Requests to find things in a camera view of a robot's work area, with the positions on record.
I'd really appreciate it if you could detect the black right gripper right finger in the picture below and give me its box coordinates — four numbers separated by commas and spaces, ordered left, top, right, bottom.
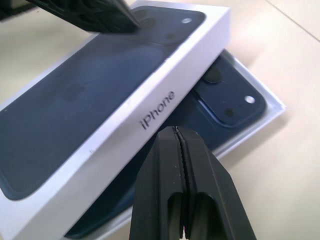
176, 126, 259, 240

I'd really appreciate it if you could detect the white phone box lid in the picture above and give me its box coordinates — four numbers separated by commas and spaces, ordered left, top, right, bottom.
0, 0, 232, 240

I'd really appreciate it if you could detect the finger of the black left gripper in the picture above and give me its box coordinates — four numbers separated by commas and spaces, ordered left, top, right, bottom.
26, 0, 141, 35

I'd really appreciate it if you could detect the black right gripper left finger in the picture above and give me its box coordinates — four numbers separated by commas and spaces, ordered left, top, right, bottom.
129, 126, 188, 240

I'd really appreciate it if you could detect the dark blue smartphone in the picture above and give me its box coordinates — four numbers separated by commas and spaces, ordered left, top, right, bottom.
64, 53, 267, 239

